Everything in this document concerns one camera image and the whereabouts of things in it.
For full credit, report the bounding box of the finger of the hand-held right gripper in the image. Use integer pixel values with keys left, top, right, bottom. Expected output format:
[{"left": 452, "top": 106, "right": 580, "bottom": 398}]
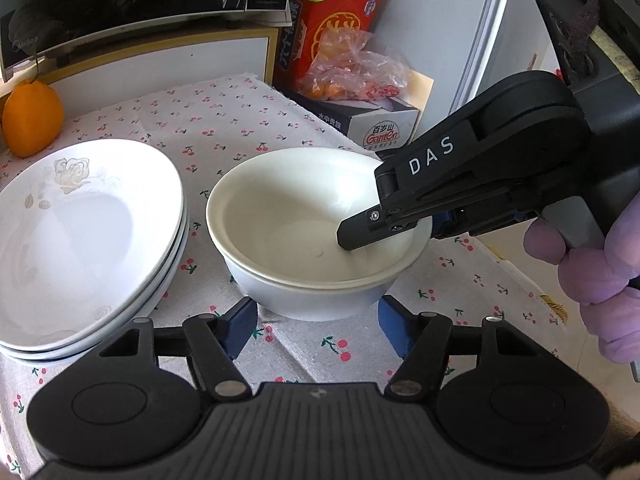
[
  {"left": 431, "top": 195, "right": 546, "bottom": 241},
  {"left": 336, "top": 72, "right": 586, "bottom": 252}
]

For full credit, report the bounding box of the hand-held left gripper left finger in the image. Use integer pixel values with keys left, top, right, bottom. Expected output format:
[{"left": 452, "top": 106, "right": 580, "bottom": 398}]
[{"left": 97, "top": 296, "right": 258, "bottom": 403}]

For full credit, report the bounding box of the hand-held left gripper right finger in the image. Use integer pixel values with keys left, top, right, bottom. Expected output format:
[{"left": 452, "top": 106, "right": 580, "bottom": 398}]
[{"left": 377, "top": 294, "right": 546, "bottom": 403}]

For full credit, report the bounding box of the white bowl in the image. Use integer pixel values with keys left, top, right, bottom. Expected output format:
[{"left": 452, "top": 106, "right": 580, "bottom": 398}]
[{"left": 220, "top": 245, "right": 401, "bottom": 322}]

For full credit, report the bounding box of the cream bowl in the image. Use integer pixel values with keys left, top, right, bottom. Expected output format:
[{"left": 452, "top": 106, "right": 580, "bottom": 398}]
[{"left": 206, "top": 147, "right": 433, "bottom": 291}]

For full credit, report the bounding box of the white rose print plate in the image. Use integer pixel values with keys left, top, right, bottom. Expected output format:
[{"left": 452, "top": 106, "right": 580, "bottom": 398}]
[{"left": 0, "top": 140, "right": 186, "bottom": 353}]

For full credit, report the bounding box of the person's right hand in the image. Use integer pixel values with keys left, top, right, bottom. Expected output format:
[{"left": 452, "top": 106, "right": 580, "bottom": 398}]
[{"left": 524, "top": 190, "right": 640, "bottom": 366}]

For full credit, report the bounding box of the black and white cardboard box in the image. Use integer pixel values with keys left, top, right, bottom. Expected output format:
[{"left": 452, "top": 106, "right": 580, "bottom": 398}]
[{"left": 287, "top": 87, "right": 420, "bottom": 151}]

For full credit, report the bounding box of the white refrigerator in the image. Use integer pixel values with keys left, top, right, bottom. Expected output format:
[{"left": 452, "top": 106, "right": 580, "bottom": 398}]
[{"left": 390, "top": 0, "right": 566, "bottom": 136}]

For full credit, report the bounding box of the plastic bag of oranges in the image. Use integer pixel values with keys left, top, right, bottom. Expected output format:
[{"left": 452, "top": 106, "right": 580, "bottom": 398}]
[{"left": 300, "top": 27, "right": 413, "bottom": 106}]

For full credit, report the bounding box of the red cardboard box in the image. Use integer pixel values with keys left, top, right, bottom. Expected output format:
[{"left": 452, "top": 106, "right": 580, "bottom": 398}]
[{"left": 274, "top": 0, "right": 391, "bottom": 96}]

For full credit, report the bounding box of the cherry print tablecloth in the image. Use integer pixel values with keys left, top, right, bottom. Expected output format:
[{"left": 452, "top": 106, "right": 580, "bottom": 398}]
[{"left": 0, "top": 72, "right": 571, "bottom": 461}]

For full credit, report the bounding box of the large orange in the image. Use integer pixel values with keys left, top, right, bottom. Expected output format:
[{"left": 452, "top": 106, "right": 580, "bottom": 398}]
[{"left": 1, "top": 79, "right": 66, "bottom": 158}]

